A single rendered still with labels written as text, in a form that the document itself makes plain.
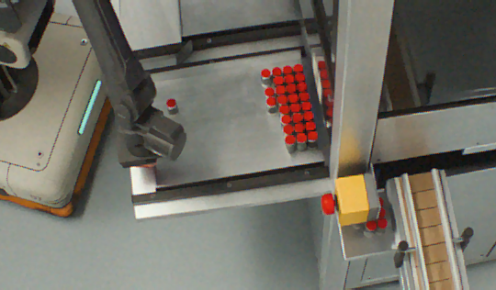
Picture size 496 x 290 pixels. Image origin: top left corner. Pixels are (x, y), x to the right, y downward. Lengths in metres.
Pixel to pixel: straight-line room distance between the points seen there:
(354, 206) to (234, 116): 0.38
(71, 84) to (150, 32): 0.73
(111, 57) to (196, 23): 0.49
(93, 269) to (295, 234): 0.64
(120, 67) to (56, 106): 1.13
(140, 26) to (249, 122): 0.35
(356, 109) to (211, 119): 0.49
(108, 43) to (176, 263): 1.29
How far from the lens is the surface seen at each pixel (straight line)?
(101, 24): 1.44
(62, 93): 2.62
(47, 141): 2.56
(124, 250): 2.67
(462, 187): 1.88
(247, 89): 1.84
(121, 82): 1.49
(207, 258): 2.63
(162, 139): 1.55
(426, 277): 1.60
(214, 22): 1.93
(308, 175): 1.73
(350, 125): 1.44
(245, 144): 1.78
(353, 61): 1.25
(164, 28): 1.94
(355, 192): 1.58
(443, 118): 1.50
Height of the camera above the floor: 2.50
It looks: 65 degrees down
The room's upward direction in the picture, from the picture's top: 6 degrees counter-clockwise
